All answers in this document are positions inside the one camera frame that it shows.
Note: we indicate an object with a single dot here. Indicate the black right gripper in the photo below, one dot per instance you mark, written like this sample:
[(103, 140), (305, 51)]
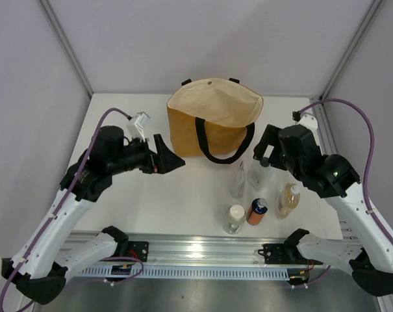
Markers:
[(269, 137)]

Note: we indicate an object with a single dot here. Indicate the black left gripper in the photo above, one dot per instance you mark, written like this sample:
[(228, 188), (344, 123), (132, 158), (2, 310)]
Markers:
[(164, 160)]

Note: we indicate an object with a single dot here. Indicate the white square bottle black cap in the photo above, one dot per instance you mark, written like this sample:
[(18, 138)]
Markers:
[(259, 173)]

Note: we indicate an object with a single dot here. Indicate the mustard canvas tote bag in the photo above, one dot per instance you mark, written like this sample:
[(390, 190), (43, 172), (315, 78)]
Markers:
[(214, 118)]

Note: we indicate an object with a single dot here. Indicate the clear grey tube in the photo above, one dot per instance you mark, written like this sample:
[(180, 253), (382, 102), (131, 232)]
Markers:
[(238, 186)]

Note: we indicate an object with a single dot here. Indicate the clear yellow liquid bottle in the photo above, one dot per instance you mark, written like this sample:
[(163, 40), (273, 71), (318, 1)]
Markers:
[(287, 200)]

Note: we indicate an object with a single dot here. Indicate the blue orange pump bottle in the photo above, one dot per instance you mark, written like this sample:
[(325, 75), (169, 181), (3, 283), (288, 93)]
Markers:
[(257, 210)]

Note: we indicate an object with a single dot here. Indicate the clear bottle white cap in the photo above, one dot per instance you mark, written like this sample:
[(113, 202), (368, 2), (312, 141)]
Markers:
[(235, 217)]

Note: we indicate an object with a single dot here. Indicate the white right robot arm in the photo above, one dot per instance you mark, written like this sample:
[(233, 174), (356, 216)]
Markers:
[(334, 180)]

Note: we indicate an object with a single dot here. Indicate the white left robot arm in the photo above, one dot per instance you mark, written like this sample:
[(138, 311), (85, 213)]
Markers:
[(40, 271)]

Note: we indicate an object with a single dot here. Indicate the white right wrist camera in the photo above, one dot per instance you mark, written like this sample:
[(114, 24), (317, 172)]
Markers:
[(306, 120)]

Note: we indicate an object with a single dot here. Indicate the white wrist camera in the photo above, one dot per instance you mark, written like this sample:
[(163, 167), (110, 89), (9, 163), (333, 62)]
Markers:
[(136, 125), (306, 120)]

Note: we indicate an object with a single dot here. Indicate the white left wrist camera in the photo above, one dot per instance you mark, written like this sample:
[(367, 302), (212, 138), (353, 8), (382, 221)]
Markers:
[(136, 125)]

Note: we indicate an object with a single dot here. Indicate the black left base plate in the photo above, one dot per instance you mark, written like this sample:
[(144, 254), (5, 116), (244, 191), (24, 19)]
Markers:
[(138, 250)]

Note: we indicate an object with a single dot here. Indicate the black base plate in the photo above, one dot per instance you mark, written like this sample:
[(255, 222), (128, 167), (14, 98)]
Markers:
[(275, 254), (138, 250)]

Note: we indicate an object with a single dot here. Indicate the aluminium mounting rail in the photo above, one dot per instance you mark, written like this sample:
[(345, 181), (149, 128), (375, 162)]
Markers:
[(203, 251)]

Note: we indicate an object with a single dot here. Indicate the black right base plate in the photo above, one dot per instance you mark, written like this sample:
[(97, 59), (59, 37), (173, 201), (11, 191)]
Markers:
[(275, 254)]

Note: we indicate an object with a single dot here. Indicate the slotted cable duct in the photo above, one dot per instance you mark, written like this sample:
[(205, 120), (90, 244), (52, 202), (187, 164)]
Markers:
[(187, 272)]

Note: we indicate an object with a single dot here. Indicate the right aluminium frame post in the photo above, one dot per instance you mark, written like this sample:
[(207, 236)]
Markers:
[(353, 46)]

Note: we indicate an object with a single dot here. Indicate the aluminium frame post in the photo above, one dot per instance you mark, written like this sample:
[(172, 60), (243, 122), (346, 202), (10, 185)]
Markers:
[(353, 46), (65, 45)]

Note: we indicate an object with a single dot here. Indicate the left aluminium frame post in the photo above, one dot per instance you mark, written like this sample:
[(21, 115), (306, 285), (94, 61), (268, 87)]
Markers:
[(65, 45)]

